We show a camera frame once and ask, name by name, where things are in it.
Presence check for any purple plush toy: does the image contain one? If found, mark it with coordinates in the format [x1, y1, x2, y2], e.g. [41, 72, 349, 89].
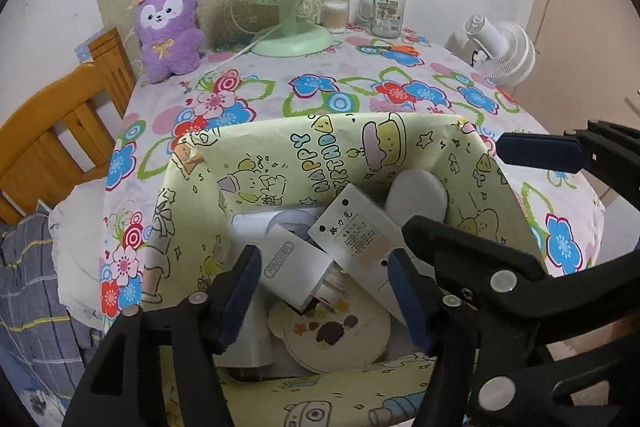
[134, 0, 206, 85]

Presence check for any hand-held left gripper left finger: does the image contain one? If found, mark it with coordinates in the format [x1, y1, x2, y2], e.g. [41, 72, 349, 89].
[62, 244, 263, 427]

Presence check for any beige wardrobe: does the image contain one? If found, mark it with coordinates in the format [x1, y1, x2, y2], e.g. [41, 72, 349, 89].
[520, 0, 640, 268]

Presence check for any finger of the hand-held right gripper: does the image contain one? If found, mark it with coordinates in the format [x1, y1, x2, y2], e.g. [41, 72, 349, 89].
[401, 215, 551, 308]
[496, 120, 640, 174]

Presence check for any blue printed paper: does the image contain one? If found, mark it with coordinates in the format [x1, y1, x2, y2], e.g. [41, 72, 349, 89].
[74, 27, 108, 62]

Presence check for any white round disc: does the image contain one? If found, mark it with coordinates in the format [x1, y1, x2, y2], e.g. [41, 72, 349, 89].
[267, 206, 328, 240]

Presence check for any yellow printed storage box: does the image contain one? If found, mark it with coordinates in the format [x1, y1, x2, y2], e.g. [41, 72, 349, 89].
[142, 112, 546, 427]

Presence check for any floral tablecloth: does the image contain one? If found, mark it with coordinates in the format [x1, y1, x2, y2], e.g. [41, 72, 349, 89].
[97, 24, 606, 333]

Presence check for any white pillow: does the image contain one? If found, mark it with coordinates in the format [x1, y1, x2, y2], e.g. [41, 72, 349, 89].
[47, 179, 108, 333]

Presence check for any white clip fan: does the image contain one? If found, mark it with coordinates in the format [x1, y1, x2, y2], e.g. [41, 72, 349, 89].
[462, 13, 536, 88]

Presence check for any wooden headboard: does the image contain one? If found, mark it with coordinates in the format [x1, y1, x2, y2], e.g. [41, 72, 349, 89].
[0, 27, 136, 225]

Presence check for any white power strip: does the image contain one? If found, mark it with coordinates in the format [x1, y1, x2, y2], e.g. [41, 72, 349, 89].
[306, 183, 416, 325]

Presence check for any blue plaid blanket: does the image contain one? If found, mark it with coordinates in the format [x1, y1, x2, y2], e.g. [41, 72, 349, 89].
[0, 212, 106, 408]

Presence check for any cotton swab container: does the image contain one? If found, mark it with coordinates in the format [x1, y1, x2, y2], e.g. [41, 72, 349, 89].
[322, 0, 349, 32]

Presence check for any white charger plug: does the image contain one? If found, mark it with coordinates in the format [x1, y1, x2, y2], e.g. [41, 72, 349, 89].
[260, 226, 346, 314]

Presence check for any white fan cable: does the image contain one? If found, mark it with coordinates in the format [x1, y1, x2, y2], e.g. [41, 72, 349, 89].
[200, 24, 283, 70]

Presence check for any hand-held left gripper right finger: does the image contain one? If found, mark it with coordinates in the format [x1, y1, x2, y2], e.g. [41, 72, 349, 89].
[386, 251, 483, 427]

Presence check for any glass jar mug green lid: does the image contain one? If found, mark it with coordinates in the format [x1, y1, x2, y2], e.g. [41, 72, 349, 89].
[359, 0, 407, 40]

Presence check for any cream bear-shaped disc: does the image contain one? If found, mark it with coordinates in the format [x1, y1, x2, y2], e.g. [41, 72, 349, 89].
[267, 294, 392, 375]

